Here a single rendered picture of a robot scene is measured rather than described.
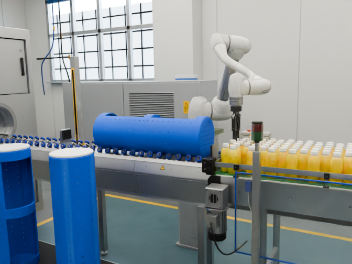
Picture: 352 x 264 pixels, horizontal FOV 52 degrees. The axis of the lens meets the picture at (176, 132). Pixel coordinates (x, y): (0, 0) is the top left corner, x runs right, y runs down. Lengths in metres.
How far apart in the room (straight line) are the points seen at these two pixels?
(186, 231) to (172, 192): 0.80
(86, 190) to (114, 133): 0.51
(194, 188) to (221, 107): 0.90
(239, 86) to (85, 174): 1.13
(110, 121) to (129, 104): 1.91
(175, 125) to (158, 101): 1.96
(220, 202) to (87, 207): 0.85
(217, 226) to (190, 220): 1.09
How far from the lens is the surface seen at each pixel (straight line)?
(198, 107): 3.06
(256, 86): 2.45
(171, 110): 4.28
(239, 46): 2.89
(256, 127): 1.93
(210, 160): 2.22
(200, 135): 2.36
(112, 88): 4.76
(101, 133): 2.74
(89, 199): 2.41
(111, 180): 2.83
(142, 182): 2.65
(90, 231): 2.49
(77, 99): 3.47
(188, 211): 3.23
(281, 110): 5.11
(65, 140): 3.18
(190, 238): 3.31
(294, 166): 2.17
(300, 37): 5.06
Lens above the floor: 1.51
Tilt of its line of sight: 9 degrees down
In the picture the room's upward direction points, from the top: 1 degrees counter-clockwise
